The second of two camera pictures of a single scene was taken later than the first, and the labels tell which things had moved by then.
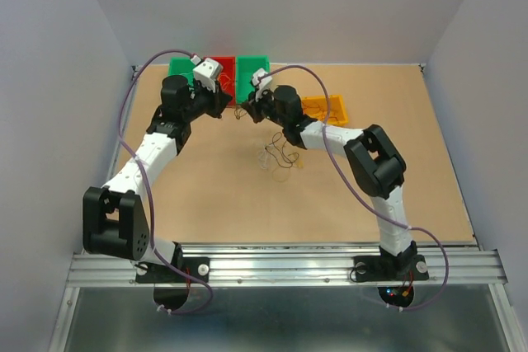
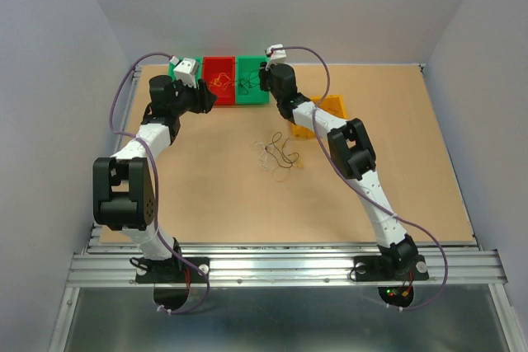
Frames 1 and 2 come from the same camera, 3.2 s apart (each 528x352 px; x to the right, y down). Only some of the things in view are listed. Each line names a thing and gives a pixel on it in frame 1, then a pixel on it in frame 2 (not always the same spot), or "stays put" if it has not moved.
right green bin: (246, 65) stays put
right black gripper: (252, 105) → (262, 73)
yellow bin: (317, 106) stays put
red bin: (227, 82) stays put
